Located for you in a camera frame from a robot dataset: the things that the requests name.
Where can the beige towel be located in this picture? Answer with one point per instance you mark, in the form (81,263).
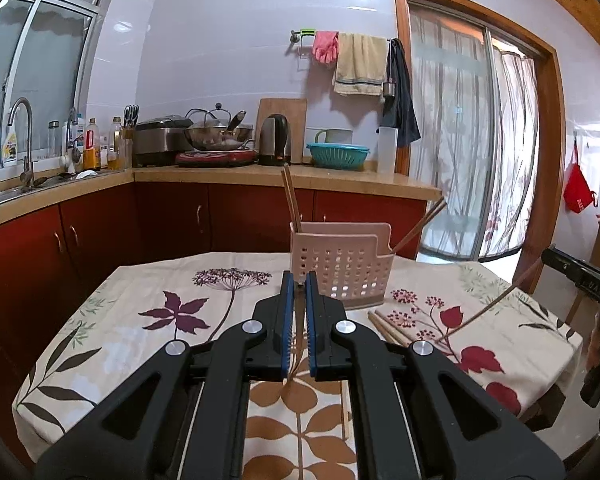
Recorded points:
(360,67)

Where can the scissors in knife block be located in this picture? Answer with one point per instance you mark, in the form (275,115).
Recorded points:
(130,120)

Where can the floral tablecloth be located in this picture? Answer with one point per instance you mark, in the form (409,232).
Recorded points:
(130,320)

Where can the translucent plastic container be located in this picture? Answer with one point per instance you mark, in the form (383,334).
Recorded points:
(387,152)

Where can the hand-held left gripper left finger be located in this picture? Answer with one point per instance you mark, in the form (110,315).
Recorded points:
(286,325)

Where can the yellow label oil bottle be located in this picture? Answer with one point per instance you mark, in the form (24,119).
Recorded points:
(92,152)

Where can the red kitchen cabinets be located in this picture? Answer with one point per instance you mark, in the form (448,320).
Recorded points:
(130,230)

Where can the beige kitchen counter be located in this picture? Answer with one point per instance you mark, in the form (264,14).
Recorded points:
(330,180)

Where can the white plastic bottle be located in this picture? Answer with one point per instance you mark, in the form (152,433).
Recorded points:
(80,127)

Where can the steel electric kettle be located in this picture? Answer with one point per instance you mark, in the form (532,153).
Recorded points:
(274,142)

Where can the red hanging bag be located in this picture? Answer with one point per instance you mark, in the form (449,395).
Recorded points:
(579,190)

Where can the wooden cutting board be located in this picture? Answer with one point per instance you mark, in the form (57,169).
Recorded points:
(295,110)

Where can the white yellow spray bottle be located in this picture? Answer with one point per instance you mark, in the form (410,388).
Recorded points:
(10,145)

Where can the pale green mug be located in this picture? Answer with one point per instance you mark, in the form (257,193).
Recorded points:
(337,136)

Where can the small steel water tap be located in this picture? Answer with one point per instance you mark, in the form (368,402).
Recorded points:
(71,135)

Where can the amber oil bottle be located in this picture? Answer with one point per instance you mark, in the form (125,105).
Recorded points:
(115,147)

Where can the hanging steel cup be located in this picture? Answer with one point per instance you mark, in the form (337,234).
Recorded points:
(389,89)

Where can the pink rubber gloves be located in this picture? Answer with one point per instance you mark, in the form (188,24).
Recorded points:
(326,47)

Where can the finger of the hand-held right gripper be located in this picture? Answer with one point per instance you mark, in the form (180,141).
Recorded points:
(580,272)

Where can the wooden frame sliding door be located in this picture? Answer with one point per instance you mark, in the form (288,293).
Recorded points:
(555,160)

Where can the wall towel rack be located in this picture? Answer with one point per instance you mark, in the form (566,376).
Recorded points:
(297,35)

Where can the aluminium frame window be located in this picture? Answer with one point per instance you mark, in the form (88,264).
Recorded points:
(35,60)

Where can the steel sink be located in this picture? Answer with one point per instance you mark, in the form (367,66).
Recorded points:
(10,195)

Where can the spoons in sink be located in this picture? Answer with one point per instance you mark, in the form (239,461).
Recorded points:
(52,178)

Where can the steel kitchen faucet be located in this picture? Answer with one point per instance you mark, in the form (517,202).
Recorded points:
(26,160)

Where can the red induction cooker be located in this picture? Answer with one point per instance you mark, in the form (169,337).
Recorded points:
(215,158)

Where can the steel wok with lid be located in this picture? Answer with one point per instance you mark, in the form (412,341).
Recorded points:
(217,137)

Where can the steel rice cooker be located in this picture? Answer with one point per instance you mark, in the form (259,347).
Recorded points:
(157,145)

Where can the dark grey cloth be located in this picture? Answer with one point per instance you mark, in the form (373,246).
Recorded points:
(402,110)

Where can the pile of wooden chopsticks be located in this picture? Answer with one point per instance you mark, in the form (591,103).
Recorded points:
(387,329)

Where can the clear glass jar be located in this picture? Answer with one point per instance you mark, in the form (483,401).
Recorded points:
(53,137)

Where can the pink perforated utensil holder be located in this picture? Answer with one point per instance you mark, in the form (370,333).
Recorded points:
(345,270)

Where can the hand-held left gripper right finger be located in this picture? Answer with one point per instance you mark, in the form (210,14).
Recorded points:
(312,327)

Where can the brown wooden chopstick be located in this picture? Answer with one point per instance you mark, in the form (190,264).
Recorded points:
(485,312)
(289,200)
(425,225)
(295,205)
(420,222)

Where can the sheer floral curtain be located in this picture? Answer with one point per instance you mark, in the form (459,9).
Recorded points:
(460,135)

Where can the teal plastic colander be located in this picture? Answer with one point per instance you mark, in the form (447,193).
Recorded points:
(337,156)

